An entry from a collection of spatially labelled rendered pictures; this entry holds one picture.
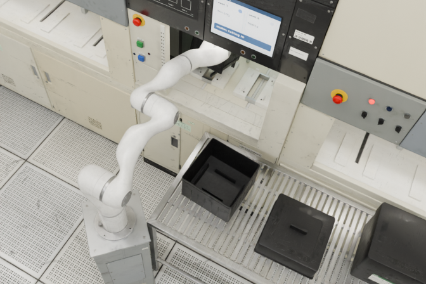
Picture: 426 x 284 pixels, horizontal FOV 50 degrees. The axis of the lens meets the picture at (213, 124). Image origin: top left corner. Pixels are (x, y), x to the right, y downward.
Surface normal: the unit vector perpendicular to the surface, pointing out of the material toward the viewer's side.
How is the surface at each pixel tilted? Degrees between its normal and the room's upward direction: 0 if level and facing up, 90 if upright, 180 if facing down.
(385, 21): 90
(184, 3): 90
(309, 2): 90
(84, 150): 0
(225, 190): 0
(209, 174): 0
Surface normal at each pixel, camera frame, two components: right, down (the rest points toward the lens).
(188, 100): 0.07, -0.57
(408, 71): -0.46, 0.71
